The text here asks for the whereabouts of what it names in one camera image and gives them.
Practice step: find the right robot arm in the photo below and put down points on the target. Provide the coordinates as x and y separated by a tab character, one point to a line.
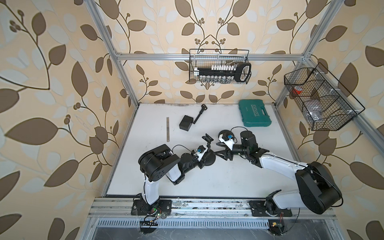
317	190

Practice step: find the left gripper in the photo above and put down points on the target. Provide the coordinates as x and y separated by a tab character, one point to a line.
201	163

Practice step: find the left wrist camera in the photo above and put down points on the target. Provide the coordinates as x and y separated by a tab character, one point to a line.
201	150

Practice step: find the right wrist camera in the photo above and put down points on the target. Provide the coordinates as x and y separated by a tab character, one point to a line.
229	144

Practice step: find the socket set rack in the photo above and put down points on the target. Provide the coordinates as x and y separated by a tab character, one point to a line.
238	73

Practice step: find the back wire basket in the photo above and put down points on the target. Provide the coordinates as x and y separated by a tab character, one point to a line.
208	57

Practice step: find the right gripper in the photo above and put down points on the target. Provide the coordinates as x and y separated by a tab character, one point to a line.
225	154

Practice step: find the black mic stand rod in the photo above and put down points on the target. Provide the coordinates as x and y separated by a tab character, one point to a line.
209	140

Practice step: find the black round base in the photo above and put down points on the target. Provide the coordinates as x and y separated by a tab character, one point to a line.
213	157
225	136

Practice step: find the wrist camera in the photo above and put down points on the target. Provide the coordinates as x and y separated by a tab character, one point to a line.
229	144
201	150

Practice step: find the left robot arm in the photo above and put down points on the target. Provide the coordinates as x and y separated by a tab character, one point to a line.
162	161

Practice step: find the right wire basket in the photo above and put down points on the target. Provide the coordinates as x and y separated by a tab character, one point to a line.
339	104

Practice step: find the small black box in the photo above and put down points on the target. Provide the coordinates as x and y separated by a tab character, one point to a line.
186	123

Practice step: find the aluminium frame rail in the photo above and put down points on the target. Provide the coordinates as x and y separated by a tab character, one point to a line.
198	209

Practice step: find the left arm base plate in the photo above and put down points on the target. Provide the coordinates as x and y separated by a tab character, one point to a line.
161	207

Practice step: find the plastic bag in basket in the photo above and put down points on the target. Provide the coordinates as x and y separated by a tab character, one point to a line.
315	109

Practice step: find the green tool case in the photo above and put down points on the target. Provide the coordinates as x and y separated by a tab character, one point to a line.
254	113

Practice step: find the red item in basket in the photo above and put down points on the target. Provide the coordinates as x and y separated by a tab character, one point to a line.
297	90

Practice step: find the metal ruler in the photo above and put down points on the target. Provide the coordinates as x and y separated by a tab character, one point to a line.
168	129

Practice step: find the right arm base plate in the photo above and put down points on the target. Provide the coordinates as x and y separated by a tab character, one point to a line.
264	208

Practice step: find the wire basket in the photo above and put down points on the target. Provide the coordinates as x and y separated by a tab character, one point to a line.
208	57
339	104

